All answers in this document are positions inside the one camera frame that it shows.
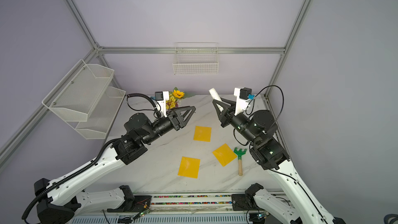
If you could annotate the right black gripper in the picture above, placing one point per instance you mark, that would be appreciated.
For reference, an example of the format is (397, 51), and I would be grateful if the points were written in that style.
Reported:
(229, 116)

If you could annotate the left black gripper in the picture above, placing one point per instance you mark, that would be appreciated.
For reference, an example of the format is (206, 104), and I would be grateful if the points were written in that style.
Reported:
(173, 115)

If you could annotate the yellow envelope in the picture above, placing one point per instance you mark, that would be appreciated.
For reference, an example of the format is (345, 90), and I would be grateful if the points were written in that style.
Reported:
(202, 134)
(189, 167)
(224, 155)

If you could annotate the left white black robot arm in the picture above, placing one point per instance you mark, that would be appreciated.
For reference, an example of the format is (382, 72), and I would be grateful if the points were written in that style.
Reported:
(59, 200)

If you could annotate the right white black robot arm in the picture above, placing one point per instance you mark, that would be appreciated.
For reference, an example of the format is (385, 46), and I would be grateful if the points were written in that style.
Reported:
(270, 155)

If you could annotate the yellow artificial flowers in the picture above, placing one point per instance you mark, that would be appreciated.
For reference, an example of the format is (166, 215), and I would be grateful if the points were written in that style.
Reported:
(175, 97)

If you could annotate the green head wooden hammer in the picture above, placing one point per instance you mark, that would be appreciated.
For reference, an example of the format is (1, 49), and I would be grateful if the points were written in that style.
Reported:
(240, 152)

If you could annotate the white mesh lower shelf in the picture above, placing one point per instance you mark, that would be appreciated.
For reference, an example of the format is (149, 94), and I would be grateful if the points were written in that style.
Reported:
(100, 121)

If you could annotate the white mesh shelf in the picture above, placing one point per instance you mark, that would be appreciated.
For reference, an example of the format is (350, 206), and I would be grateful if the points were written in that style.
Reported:
(100, 121)
(76, 96)

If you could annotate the white mesh upper shelf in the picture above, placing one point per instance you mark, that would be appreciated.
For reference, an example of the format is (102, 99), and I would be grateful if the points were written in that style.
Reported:
(76, 96)

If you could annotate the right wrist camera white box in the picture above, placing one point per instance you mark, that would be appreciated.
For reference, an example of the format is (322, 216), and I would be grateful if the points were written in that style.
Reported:
(244, 97)

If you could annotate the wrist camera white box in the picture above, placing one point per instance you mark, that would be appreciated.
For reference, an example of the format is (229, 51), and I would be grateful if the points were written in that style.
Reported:
(161, 98)
(244, 97)

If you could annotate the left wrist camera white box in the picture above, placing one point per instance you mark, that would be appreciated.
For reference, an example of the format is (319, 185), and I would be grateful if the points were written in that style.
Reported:
(161, 98)

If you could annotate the white wire wall basket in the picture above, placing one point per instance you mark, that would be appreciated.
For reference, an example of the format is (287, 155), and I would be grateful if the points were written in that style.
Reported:
(196, 58)

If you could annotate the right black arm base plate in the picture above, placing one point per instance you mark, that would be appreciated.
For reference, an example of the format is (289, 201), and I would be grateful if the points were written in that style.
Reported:
(243, 202)

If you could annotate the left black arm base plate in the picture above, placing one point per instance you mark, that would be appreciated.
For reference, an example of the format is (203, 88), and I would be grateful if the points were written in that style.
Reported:
(139, 204)

